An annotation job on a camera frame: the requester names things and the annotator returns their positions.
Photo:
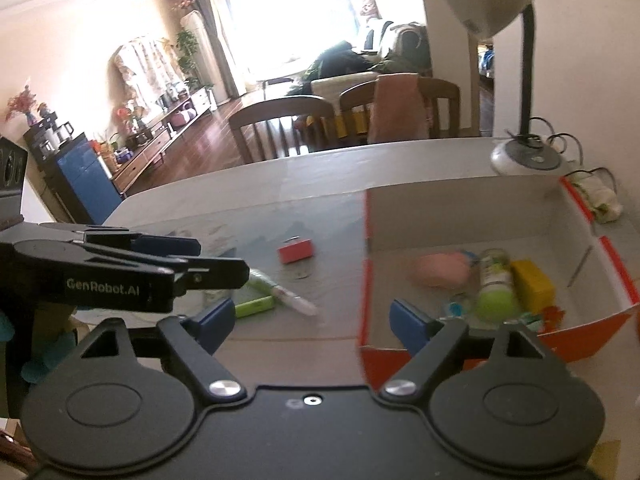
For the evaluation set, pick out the red cardboard box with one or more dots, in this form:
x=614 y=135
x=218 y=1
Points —
x=450 y=210

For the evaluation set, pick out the green highlighter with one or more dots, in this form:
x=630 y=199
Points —
x=255 y=306

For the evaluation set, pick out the pink towel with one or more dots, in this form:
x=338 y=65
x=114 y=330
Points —
x=395 y=105

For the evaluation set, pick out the floral cloth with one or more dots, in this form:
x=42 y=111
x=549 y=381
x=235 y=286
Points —
x=145 y=70

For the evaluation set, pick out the white standing air conditioner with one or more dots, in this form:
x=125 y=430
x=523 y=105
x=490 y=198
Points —
x=197 y=45

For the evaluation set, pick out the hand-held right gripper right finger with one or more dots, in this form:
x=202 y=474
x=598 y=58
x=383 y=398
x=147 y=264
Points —
x=407 y=322

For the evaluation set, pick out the red binder clip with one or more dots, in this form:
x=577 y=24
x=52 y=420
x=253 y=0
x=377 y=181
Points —
x=295 y=251

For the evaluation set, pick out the coffee table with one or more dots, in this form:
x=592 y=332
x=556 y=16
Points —
x=280 y=77

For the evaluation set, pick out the wooden white tv cabinet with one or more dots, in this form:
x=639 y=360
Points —
x=150 y=150

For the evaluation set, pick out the sofa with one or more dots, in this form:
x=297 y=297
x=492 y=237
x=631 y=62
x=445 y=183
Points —
x=345 y=82

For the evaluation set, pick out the green potted plant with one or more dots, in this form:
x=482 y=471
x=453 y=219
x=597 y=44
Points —
x=187 y=55

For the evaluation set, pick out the pink doll figure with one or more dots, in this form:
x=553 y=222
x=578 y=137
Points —
x=440 y=270

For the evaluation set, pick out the red knot charm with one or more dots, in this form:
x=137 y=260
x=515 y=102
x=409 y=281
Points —
x=553 y=316

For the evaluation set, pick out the dark green clothes pile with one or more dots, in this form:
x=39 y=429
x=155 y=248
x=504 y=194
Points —
x=340 y=60

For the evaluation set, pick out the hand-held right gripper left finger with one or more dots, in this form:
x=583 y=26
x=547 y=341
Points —
x=217 y=317

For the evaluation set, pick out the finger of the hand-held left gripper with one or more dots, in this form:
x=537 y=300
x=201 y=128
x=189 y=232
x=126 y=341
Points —
x=165 y=245
x=220 y=275

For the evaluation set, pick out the grey curtain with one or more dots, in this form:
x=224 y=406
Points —
x=215 y=25

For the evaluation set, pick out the wooden dining chair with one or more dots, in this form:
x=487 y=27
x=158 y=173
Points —
x=445 y=95
x=280 y=105

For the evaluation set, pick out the white green glue tube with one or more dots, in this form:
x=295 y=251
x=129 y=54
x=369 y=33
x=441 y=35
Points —
x=272 y=285

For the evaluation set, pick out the clear toothpick container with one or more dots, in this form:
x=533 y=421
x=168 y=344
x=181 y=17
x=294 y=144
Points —
x=497 y=285

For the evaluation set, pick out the red flower vase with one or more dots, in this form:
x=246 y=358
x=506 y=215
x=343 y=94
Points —
x=22 y=102

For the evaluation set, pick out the blue black cabinet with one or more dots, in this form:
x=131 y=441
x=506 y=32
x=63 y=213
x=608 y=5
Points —
x=85 y=180

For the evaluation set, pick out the yellow box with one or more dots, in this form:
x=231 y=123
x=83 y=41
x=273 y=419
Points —
x=532 y=285

